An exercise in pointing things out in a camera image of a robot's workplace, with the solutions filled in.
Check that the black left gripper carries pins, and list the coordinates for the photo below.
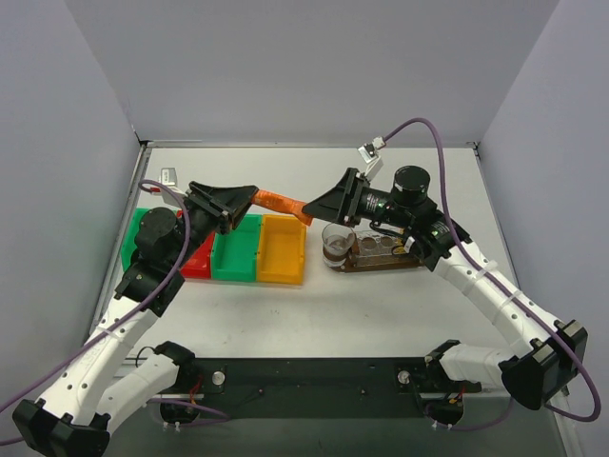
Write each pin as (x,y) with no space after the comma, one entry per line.
(207,206)

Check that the aluminium frame rail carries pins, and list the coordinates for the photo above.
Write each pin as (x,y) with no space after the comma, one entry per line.
(566,390)

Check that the orange toothpaste box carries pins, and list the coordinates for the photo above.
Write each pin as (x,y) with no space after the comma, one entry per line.
(281,204)

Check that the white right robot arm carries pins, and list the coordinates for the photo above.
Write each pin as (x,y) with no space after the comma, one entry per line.
(543,353)

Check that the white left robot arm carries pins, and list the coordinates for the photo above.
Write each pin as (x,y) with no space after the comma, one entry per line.
(76,415)

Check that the dark wooden oval tray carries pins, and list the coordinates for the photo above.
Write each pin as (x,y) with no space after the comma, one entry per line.
(351,262)

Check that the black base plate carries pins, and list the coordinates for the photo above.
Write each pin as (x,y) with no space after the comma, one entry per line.
(316,388)

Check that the yellow toothpaste tube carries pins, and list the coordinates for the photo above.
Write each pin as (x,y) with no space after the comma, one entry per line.
(407,244)

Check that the yellow bin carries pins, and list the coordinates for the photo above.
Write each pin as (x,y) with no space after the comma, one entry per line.
(281,252)

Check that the green bin with toothbrushes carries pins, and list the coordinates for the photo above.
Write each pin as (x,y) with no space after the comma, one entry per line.
(128,247)

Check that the green bin with cups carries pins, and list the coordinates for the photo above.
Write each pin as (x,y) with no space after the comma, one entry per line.
(234,255)

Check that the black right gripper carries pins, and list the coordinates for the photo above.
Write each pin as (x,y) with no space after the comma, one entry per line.
(353,196)

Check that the red bin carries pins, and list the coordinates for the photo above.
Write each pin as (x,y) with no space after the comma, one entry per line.
(198,265)

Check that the clear glass cup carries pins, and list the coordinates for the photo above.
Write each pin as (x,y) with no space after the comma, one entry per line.
(337,242)

